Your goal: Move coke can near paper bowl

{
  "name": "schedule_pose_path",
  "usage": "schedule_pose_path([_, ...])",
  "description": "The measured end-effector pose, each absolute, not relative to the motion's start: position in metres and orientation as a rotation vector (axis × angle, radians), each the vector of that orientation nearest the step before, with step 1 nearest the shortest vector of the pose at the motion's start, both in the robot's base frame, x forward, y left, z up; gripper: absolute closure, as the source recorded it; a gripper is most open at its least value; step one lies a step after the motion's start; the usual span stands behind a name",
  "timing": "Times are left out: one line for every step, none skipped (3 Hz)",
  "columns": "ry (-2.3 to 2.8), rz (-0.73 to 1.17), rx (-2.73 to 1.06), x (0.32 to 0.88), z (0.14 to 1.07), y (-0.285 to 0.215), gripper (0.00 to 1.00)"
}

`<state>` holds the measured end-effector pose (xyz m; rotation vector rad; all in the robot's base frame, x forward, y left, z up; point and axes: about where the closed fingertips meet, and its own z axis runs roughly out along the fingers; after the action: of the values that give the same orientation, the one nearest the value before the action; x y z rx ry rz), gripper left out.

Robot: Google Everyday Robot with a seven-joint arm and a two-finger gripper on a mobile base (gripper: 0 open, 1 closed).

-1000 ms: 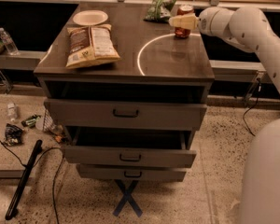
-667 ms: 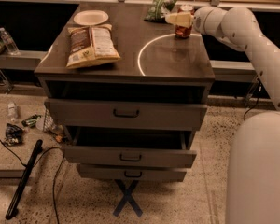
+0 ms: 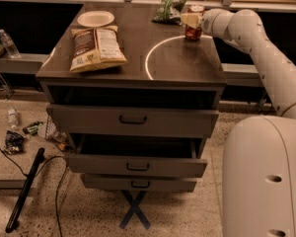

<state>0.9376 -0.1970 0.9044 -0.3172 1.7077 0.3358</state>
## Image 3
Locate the dark snack bag on floor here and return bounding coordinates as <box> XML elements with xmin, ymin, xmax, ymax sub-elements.
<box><xmin>4</xmin><ymin>130</ymin><xmax>25</xmax><ymax>154</ymax></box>

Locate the clear water bottle on ledge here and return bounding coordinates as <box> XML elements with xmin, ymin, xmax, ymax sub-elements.
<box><xmin>0</xmin><ymin>29</ymin><xmax>21</xmax><ymax>58</ymax></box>

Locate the top grey drawer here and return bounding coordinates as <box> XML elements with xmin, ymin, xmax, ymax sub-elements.
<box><xmin>46</xmin><ymin>105</ymin><xmax>218</xmax><ymax>138</ymax></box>

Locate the orange coke can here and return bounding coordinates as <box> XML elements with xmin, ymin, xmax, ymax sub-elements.
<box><xmin>185</xmin><ymin>4</ymin><xmax>205</xmax><ymax>40</ymax></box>

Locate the middle grey drawer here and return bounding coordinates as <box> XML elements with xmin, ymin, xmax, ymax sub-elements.
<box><xmin>66</xmin><ymin>134</ymin><xmax>207</xmax><ymax>178</ymax></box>

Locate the black cable left floor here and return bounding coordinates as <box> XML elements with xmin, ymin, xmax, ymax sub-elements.
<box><xmin>0</xmin><ymin>135</ymin><xmax>70</xmax><ymax>237</ymax></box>

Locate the grey drawer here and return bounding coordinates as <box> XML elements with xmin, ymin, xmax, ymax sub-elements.
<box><xmin>66</xmin><ymin>134</ymin><xmax>207</xmax><ymax>178</ymax></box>
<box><xmin>46</xmin><ymin>105</ymin><xmax>218</xmax><ymax>138</ymax></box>
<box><xmin>81</xmin><ymin>174</ymin><xmax>197</xmax><ymax>193</ymax></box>

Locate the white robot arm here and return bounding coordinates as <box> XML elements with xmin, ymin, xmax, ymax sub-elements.
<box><xmin>198</xmin><ymin>9</ymin><xmax>296</xmax><ymax>237</ymax></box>

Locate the small water bottle on floor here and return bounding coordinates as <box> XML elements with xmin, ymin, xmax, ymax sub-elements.
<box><xmin>8</xmin><ymin>108</ymin><xmax>19</xmax><ymax>129</ymax></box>

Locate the green snack bag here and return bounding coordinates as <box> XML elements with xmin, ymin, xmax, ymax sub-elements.
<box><xmin>152</xmin><ymin>0</ymin><xmax>187</xmax><ymax>25</ymax></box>

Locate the bottom grey drawer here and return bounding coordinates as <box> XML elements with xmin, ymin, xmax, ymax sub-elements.
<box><xmin>81</xmin><ymin>174</ymin><xmax>197</xmax><ymax>193</ymax></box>

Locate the grey drawer cabinet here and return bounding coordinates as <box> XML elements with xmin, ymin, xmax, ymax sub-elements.
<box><xmin>36</xmin><ymin>2</ymin><xmax>228</xmax><ymax>194</ymax></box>

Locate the wire mesh basket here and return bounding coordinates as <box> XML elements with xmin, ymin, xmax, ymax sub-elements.
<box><xmin>44</xmin><ymin>116</ymin><xmax>66</xmax><ymax>143</ymax></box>

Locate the green can on floor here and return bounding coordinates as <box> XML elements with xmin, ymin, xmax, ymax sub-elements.
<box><xmin>23</xmin><ymin>120</ymin><xmax>43</xmax><ymax>135</ymax></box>

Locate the brown white chip bag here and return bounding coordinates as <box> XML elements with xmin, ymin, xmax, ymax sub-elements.
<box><xmin>70</xmin><ymin>26</ymin><xmax>127</xmax><ymax>73</ymax></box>

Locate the black bar left floor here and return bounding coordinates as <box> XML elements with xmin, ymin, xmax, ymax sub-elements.
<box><xmin>5</xmin><ymin>148</ymin><xmax>44</xmax><ymax>233</ymax></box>

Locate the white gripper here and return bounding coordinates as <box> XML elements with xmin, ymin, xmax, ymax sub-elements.
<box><xmin>181</xmin><ymin>9</ymin><xmax>234</xmax><ymax>39</ymax></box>

